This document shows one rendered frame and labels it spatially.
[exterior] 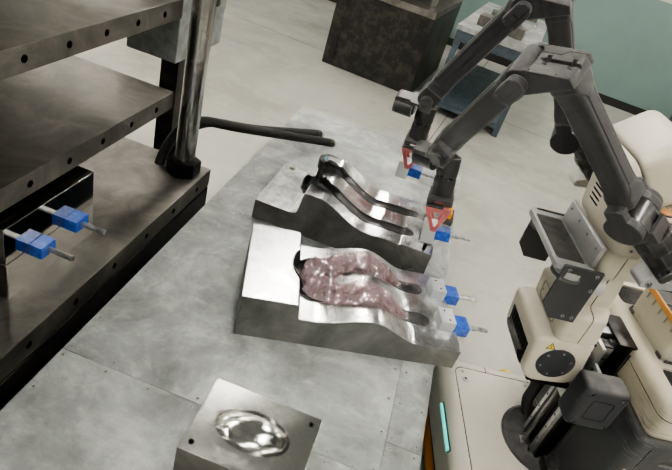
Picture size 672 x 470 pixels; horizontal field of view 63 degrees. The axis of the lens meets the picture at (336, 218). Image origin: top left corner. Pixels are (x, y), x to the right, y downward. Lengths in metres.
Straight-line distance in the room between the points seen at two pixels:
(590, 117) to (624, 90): 6.93
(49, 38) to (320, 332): 0.76
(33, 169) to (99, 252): 0.29
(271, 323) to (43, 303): 0.46
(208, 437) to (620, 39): 7.36
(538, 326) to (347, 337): 0.59
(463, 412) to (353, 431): 0.92
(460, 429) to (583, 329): 0.59
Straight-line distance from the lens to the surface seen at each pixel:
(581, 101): 1.06
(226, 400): 1.01
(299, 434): 1.00
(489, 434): 1.99
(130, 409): 1.08
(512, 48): 5.00
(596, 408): 1.66
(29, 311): 1.27
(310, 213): 1.48
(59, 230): 1.33
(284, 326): 1.19
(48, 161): 1.23
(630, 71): 7.96
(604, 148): 1.12
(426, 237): 1.49
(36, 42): 1.10
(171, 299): 1.26
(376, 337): 1.22
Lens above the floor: 1.67
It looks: 32 degrees down
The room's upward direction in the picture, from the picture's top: 18 degrees clockwise
